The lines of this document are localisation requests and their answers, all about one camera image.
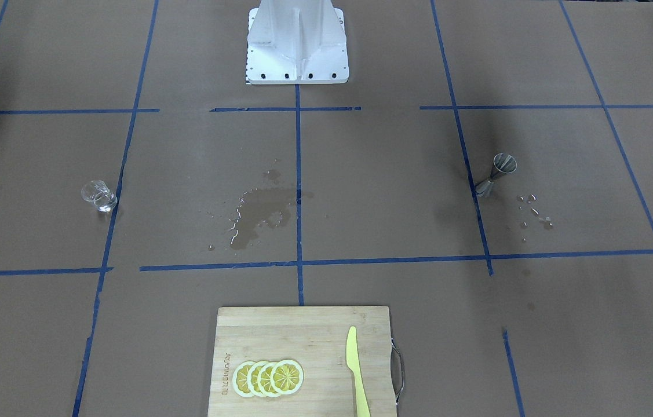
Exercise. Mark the steel jigger shaker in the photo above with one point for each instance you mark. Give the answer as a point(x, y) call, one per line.
point(503, 164)

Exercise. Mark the clear glass measuring cup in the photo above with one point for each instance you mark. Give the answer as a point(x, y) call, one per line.
point(98, 193)

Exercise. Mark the bamboo cutting board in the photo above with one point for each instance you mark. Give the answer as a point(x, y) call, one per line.
point(314, 337)

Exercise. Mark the lemon slice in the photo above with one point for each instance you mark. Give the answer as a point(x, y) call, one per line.
point(264, 380)
point(287, 377)
point(241, 379)
point(253, 378)

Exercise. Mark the yellow plastic knife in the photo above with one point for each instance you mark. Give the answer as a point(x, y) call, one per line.
point(353, 363)

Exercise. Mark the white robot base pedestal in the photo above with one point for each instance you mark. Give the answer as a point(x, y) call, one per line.
point(296, 42)

